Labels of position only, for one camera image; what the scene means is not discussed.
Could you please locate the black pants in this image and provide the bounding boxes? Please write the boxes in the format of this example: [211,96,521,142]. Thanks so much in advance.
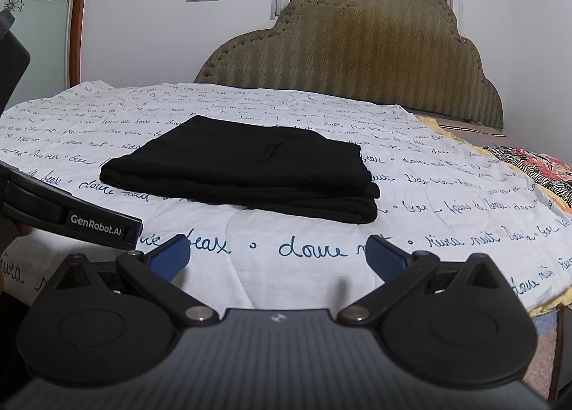
[99,116,380,224]

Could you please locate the white script-print bed sheet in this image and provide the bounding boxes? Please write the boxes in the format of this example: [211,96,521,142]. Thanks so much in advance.
[1,82,571,311]

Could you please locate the floral patterned blanket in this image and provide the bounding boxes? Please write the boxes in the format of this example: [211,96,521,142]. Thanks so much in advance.
[486,145,572,207]

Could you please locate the floral glass door panel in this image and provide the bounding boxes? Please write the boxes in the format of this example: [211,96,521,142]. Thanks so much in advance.
[1,0,72,107]

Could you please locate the olive upholstered headboard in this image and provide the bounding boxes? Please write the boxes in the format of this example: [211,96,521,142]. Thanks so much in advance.
[195,0,504,129]

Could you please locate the wooden door frame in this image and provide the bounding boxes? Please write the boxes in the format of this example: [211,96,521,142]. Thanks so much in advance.
[66,0,86,88]

